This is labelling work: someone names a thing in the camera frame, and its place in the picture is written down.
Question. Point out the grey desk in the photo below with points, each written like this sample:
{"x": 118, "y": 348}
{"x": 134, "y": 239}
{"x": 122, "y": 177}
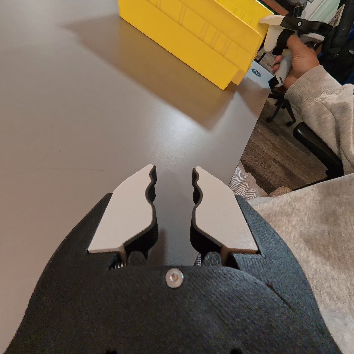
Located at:
{"x": 83, "y": 138}

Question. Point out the round desk grommet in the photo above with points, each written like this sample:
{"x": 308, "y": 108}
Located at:
{"x": 256, "y": 72}

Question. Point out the person's right forearm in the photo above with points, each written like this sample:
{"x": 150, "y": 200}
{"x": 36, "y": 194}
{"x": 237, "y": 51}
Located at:
{"x": 326, "y": 110}

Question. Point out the person's right hand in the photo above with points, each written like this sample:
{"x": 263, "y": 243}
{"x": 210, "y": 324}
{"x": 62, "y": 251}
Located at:
{"x": 301, "y": 60}

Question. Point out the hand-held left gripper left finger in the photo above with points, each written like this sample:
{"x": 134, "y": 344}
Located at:
{"x": 124, "y": 218}

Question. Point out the person's striped shirt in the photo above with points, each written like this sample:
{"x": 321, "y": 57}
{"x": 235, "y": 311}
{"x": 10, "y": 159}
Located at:
{"x": 246, "y": 185}

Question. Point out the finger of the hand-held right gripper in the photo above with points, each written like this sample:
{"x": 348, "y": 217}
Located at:
{"x": 272, "y": 20}

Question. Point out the black desk chair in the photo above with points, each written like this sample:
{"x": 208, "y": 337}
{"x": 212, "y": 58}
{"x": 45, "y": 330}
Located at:
{"x": 318, "y": 149}

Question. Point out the yellow plastic bin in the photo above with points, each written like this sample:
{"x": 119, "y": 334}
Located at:
{"x": 193, "y": 36}

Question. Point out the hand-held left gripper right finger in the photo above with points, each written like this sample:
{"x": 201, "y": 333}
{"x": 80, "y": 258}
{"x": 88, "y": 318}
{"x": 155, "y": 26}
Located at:
{"x": 224, "y": 221}

